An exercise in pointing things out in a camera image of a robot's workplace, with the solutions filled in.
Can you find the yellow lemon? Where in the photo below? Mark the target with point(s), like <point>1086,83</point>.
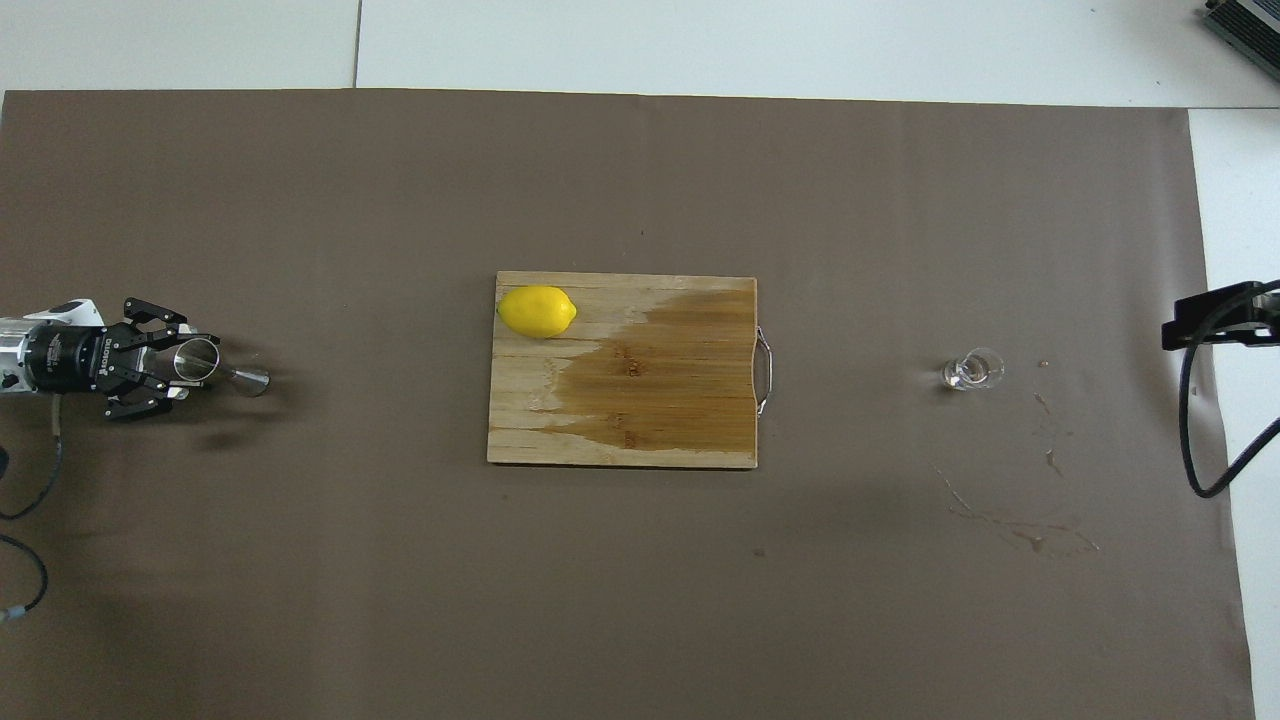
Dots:
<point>537,311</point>

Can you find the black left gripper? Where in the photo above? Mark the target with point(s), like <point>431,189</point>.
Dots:
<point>75,358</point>

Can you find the small clear glass cup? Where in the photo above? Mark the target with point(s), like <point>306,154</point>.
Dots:
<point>970,371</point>

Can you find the grey finned metal device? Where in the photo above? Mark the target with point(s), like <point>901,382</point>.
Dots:
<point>1245,22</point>

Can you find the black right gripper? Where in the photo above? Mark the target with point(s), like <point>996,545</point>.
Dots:
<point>1270,325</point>

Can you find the wooden cutting board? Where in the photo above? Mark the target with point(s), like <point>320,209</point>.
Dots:
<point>620,400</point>

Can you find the steel double jigger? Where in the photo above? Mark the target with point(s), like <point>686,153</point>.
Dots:
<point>198,360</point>

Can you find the brown paper table mat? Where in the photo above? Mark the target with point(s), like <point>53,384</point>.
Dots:
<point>640,600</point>

